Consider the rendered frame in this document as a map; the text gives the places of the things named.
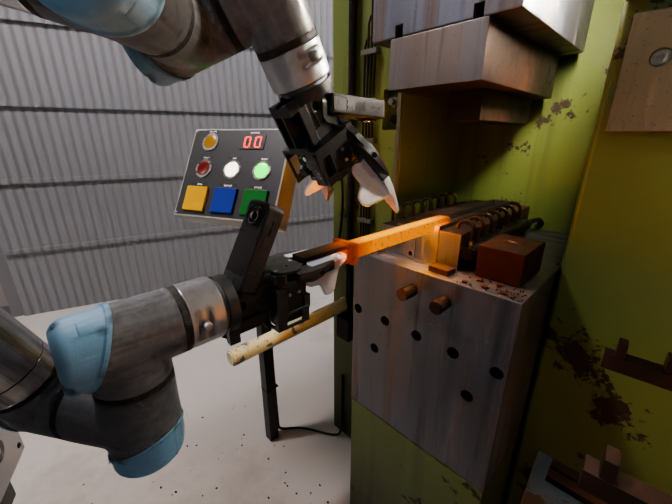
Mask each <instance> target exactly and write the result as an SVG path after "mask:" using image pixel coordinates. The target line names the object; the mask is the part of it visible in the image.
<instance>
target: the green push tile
mask: <svg viewBox="0 0 672 504"><path fill-rule="evenodd" d="M268 195H269V191H268V190H254V189H245V190H244V194H243V199H242V203H241V207H240V211H239V215H241V216H245V214H246V211H247V208H248V206H249V203H250V201H251V200H254V199H257V200H261V201H265V202H267V200H268Z"/></svg>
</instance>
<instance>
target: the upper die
mask: <svg viewBox="0 0 672 504"><path fill-rule="evenodd" d="M558 60H559V56H557V55H555V54H554V53H552V52H550V51H549V50H547V49H545V48H544V47H542V46H540V45H539V44H537V43H535V42H534V41H532V40H530V39H529V38H527V37H525V36H524V35H522V34H520V33H519V32H517V31H515V30H514V29H512V28H510V27H509V26H507V25H505V24H504V23H502V22H500V21H499V20H497V19H495V18H494V17H492V16H490V15H489V16H485V17H480V18H476V19H472V20H468V21H464V22H460V23H456V24H452V25H448V26H444V27H440V28H436V29H432V30H428V31H424V32H420V33H416V34H411V35H407V36H403V37H399V38H395V39H391V47H390V69H389V91H393V92H400V93H406V94H413V95H420V96H426V97H433V98H439V99H446V100H449V92H450V91H459V90H469V89H479V88H485V89H490V90H494V91H498V92H502V93H507V94H511V95H515V96H519V97H524V98H528V99H532V100H539V99H551V96H552V91H553V86H554V81H555V76H556V70H557V65H558Z"/></svg>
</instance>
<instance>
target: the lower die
mask: <svg viewBox="0 0 672 504"><path fill-rule="evenodd" d="M493 200H498V201H506V202H504V203H501V204H498V205H495V206H492V207H489V208H487V209H484V210H481V211H478V212H475V213H472V214H469V215H466V216H463V217H460V218H457V219H455V220H452V221H449V222H446V223H443V224H440V225H437V226H436V227H435V231H434V232H431V233H428V234H425V235H422V236H419V237H416V238H413V239H411V240H408V241H405V242H402V243H399V244H396V245H393V246H390V247H387V248H384V249H383V250H387V251H390V252H394V253H397V254H401V255H404V256H408V257H411V258H415V259H418V260H422V261H425V262H429V263H432V264H433V263H436V262H438V263H441V264H445V265H448V266H451V267H454V268H456V271H457V270H459V269H461V268H462V267H464V266H466V265H468V264H469V263H471V262H473V261H475V260H477V258H475V259H474V260H472V261H465V260H464V259H462V258H461V254H460V252H461V250H462V249H463V248H464V247H466V246H468V244H469V240H470V236H471V226H470V225H467V224H466V223H463V224H462V225H461V227H460V229H458V228H456V226H457V223H458V222H459V221H460V220H462V219H468V218H469V217H471V216H474V215H478V214H480V213H482V212H486V211H488V210H491V209H494V208H496V207H501V206H502V205H505V204H508V203H510V202H513V201H507V200H499V199H492V200H488V201H481V200H474V201H471V202H465V201H461V202H458V203H456V204H450V205H449V206H443V207H441V208H436V209H433V211H431V210H429V211H425V212H424V213H418V214H415V216H412V215H411V216H407V217H405V219H402V218H400V219H396V220H393V221H389V222H385V223H382V231H383V230H387V229H390V228H394V227H397V226H401V225H404V224H408V223H412V222H415V221H419V220H422V219H426V218H429V217H433V216H436V215H442V216H446V215H449V214H452V213H455V212H458V211H461V210H465V209H468V208H471V207H474V206H477V205H480V204H484V203H487V202H490V201H493ZM512 206H513V207H514V208H515V211H516V213H515V219H514V223H516V222H515V221H516V219H517V214H518V207H517V206H516V205H512ZM521 207H522V212H521V217H520V219H521V220H522V219H528V215H529V209H530V206H525V205H521ZM508 212H509V217H508V223H507V225H508V226H509V222H510V221H511V215H512V210H511V209H510V208H509V209H508ZM500 214H501V217H502V218H501V225H500V229H502V226H503V224H504V219H505V213H504V211H502V212H500ZM481 217H482V218H483V217H484V216H481ZM492 217H493V220H494V223H493V229H492V233H495V228H496V225H497V219H498V217H497V215H496V214H495V215H492ZM483 220H484V222H485V229H484V238H485V237H487V232H488V229H489V222H490V220H489V218H488V217H487V218H483ZM472 222H473V223H474V224H475V227H476V231H475V238H474V241H475V242H476V241H478V236H479V235H480V228H481V223H480V221H475V219H473V220H472ZM409 251H411V252H412V255H409V254H408V252H409Z"/></svg>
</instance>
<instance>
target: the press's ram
mask: <svg viewBox="0 0 672 504"><path fill-rule="evenodd" d="M594 2H595V0H374V6H373V37H372V42H373V44H376V45H379V46H383V47H386V48H390V47H391V39H395V38H399V37H403V36H407V35H411V34H416V33H420V32H424V31H428V30H432V29H436V28H440V27H444V26H448V25H452V24H456V23H460V22H464V21H468V20H472V19H476V18H480V17H485V16H489V15H490V16H492V17H494V18H495V19H497V20H499V21H500V22H502V23H504V24H505V25H507V26H509V27H510V28H512V29H514V30H515V31H517V32H519V33H520V34H522V35H524V36H525V37H527V38H529V39H530V40H532V41H534V42H535V43H537V44H539V45H540V46H542V47H544V48H545V49H547V50H549V51H550V52H552V53H554V54H555V55H557V56H564V55H571V54H578V53H582V52H583V51H584V48H585V44H586V39H587V34H588V30H589V25H590V20H591V16H592V11H593V7H594Z"/></svg>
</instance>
